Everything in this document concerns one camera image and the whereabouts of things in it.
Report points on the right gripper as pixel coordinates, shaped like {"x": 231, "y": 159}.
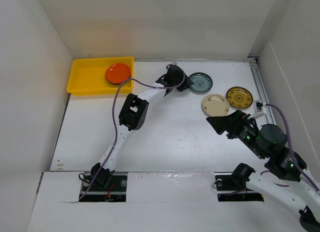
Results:
{"x": 231, "y": 123}

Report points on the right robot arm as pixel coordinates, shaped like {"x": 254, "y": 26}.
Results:
{"x": 269, "y": 143}

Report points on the cream floral plate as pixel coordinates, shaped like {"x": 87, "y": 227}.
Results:
{"x": 215, "y": 105}

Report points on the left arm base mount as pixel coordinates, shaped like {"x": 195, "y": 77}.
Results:
{"x": 116, "y": 192}

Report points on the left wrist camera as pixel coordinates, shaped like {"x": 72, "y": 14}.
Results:
{"x": 174, "y": 74}

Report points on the yellow brown plate right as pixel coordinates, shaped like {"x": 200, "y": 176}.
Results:
{"x": 239, "y": 97}

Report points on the yellow brown plate front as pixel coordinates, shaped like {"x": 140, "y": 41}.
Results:
{"x": 121, "y": 83}

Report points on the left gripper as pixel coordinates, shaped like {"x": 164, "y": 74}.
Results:
{"x": 187, "y": 83}

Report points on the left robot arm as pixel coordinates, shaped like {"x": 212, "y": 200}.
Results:
{"x": 131, "y": 118}

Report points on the yellow brown plate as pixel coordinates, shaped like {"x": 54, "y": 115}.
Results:
{"x": 121, "y": 83}
{"x": 239, "y": 97}

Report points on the blue patterned plate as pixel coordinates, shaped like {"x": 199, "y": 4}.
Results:
{"x": 202, "y": 83}

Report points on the aluminium rail right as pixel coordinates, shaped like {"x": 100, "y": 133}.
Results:
{"x": 262, "y": 94}

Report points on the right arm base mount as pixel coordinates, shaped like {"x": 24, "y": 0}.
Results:
{"x": 227, "y": 191}

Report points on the orange plate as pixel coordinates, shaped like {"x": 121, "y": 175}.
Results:
{"x": 117, "y": 73}

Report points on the yellow plastic bin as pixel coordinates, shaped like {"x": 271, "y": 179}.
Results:
{"x": 87, "y": 77}

